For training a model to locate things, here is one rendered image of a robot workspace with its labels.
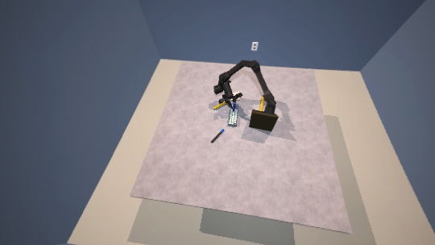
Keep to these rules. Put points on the keyboard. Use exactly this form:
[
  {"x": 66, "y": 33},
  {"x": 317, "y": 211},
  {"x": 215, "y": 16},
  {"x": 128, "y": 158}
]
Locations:
[{"x": 233, "y": 117}]

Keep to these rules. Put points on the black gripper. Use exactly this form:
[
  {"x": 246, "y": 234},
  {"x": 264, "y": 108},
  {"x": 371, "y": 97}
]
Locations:
[{"x": 229, "y": 95}]

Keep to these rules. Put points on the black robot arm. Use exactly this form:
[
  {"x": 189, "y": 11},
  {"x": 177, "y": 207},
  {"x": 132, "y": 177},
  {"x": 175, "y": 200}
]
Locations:
[{"x": 224, "y": 83}]

